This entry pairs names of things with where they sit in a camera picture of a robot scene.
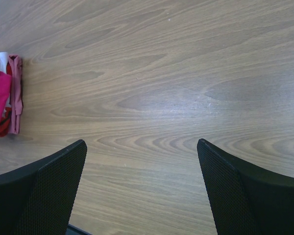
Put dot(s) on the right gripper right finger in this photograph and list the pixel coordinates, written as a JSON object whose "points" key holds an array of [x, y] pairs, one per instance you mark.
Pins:
{"points": [[245, 199]]}

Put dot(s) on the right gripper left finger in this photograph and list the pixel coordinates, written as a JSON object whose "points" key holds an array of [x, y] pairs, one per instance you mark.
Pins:
{"points": [[38, 198]]}

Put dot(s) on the salmon pink t-shirt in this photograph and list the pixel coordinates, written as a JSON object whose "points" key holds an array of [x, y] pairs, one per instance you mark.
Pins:
{"points": [[16, 102]]}

